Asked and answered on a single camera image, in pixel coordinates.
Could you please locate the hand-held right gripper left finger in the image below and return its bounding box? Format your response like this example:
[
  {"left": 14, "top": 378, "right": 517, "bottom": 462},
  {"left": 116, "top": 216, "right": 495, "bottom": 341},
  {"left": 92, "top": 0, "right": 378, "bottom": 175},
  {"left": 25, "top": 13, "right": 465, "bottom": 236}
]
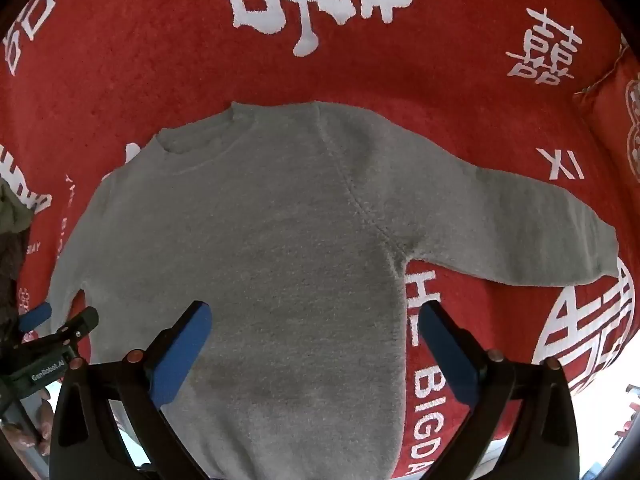
[{"left": 49, "top": 300, "right": 213, "bottom": 480}]

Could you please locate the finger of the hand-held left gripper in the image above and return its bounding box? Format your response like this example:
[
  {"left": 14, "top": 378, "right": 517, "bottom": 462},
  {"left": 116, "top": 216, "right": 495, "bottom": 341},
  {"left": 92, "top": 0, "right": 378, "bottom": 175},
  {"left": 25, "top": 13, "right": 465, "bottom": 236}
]
[
  {"left": 27, "top": 307, "right": 100, "bottom": 357},
  {"left": 19, "top": 301, "right": 53, "bottom": 332}
]

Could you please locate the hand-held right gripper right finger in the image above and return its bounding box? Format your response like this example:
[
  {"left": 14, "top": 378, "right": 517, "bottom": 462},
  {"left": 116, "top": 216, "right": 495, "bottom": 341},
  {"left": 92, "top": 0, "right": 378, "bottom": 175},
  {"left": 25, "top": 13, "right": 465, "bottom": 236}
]
[{"left": 417, "top": 300, "right": 581, "bottom": 480}]

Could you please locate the grey knit sweater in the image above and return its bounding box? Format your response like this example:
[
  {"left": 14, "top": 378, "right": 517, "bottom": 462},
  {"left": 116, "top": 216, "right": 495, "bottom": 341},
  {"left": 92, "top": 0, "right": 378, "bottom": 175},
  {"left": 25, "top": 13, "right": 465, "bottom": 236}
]
[{"left": 47, "top": 101, "right": 621, "bottom": 480}]

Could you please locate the person's left hand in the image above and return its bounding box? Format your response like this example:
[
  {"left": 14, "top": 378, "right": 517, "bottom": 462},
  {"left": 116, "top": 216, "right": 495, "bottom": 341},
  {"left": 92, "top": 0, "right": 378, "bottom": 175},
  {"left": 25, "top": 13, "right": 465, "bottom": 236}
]
[{"left": 0, "top": 391, "right": 55, "bottom": 457}]

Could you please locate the dark brown cloth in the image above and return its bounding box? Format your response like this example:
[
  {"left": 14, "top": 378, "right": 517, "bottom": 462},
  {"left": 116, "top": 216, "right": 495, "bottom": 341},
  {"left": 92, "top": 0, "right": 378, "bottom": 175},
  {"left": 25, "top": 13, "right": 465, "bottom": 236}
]
[{"left": 0, "top": 229, "right": 29, "bottom": 332}]

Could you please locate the olive green cloth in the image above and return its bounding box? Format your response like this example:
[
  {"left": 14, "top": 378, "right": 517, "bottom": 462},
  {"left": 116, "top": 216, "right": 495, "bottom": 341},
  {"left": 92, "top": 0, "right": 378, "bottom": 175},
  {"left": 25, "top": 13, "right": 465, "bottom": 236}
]
[{"left": 0, "top": 177, "right": 36, "bottom": 234}]

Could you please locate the red printed pillow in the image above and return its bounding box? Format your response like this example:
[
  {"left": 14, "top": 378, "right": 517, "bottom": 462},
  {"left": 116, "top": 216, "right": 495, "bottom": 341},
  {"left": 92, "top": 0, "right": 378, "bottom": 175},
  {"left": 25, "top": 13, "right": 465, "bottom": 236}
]
[{"left": 575, "top": 35, "right": 640, "bottom": 184}]

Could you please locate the red printed blanket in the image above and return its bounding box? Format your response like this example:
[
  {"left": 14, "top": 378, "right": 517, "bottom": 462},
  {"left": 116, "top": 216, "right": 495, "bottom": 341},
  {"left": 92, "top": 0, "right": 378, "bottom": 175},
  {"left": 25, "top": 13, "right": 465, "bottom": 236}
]
[{"left": 0, "top": 0, "right": 640, "bottom": 480}]

